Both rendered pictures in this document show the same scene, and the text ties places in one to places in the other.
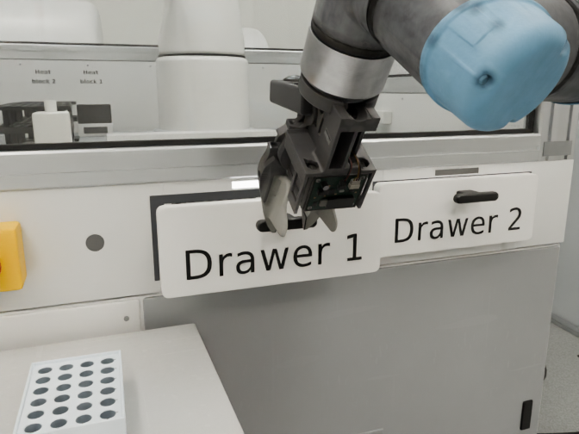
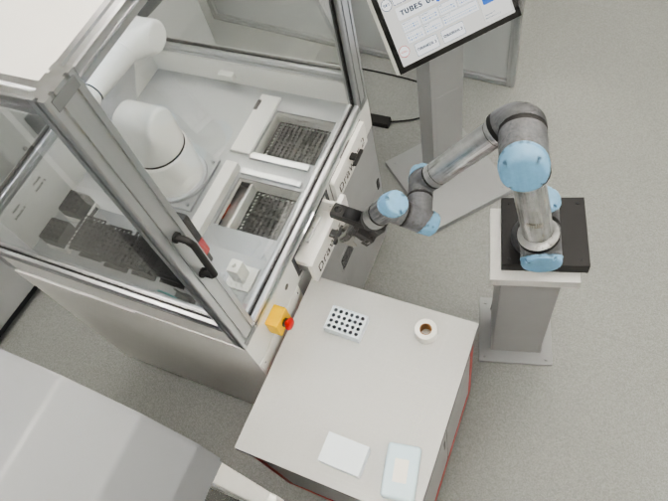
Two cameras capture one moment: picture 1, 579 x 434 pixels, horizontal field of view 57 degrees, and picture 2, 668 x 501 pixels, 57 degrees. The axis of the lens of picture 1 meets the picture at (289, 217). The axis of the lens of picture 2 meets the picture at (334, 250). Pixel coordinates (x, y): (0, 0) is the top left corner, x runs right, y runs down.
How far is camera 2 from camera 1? 1.67 m
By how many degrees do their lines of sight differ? 51
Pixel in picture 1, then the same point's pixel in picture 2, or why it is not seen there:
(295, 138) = (361, 233)
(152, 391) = (345, 304)
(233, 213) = (322, 246)
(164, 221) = (313, 266)
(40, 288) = not seen: hidden behind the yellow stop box
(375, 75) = not seen: hidden behind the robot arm
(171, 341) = (320, 287)
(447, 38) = (423, 231)
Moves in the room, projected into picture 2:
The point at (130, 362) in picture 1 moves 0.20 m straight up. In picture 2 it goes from (324, 303) to (312, 275)
